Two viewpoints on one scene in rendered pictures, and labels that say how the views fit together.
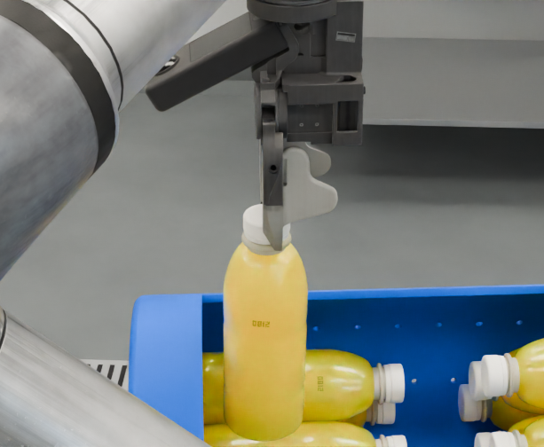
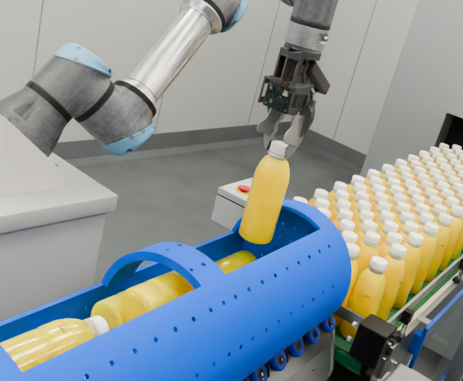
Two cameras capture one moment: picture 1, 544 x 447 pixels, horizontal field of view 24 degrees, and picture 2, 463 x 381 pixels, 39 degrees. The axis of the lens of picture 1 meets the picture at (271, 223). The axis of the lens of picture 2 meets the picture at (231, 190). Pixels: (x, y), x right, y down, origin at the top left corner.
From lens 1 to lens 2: 1.90 m
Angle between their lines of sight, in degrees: 105
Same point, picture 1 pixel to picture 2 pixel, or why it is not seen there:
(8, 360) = (185, 9)
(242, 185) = not seen: outside the picture
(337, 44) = (280, 65)
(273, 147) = not seen: hidden behind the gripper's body
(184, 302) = (314, 217)
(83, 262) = not seen: outside the picture
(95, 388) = (177, 24)
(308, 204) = (262, 126)
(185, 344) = (287, 204)
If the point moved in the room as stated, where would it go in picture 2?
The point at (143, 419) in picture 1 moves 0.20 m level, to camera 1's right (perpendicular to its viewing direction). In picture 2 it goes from (170, 34) to (104, 30)
